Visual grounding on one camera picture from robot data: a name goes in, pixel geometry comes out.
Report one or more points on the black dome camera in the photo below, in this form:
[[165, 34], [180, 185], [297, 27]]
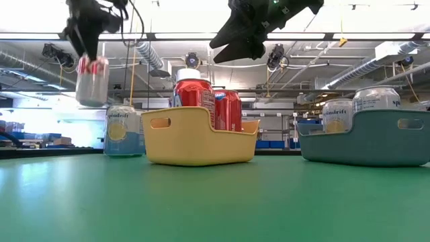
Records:
[[406, 60]]

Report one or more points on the blue crates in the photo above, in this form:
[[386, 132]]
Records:
[[43, 136]]

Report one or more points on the blue storage bins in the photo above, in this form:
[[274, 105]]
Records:
[[268, 144]]

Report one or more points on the blue-grey plastic bin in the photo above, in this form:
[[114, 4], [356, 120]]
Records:
[[363, 144]]

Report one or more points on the white cylindrical tank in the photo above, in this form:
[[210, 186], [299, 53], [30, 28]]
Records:
[[188, 74]]

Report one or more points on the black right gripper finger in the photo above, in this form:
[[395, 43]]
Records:
[[235, 33], [245, 50]]

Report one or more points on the silver flexible ventilation duct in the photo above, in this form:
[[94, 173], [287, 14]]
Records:
[[149, 55]]

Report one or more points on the black curved object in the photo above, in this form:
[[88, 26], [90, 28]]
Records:
[[13, 139]]

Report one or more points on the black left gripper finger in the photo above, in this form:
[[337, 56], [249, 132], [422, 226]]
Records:
[[90, 47], [75, 42]]

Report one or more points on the large silver ceiling duct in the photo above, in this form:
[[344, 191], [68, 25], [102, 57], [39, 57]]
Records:
[[369, 64]]

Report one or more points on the red Fanta can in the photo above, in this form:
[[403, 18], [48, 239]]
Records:
[[228, 111], [191, 95]]

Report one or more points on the silver Diet Coke can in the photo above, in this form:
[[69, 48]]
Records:
[[92, 90]]

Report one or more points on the yellow hanging hook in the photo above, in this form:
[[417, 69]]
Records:
[[342, 42]]

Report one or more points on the yellow plastic bin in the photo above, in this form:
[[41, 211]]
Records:
[[195, 144]]

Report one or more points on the black ceiling-mounted camera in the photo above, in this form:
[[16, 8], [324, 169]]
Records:
[[276, 55], [57, 53]]

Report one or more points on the round black ceiling device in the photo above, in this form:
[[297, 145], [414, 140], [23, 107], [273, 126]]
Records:
[[192, 60]]

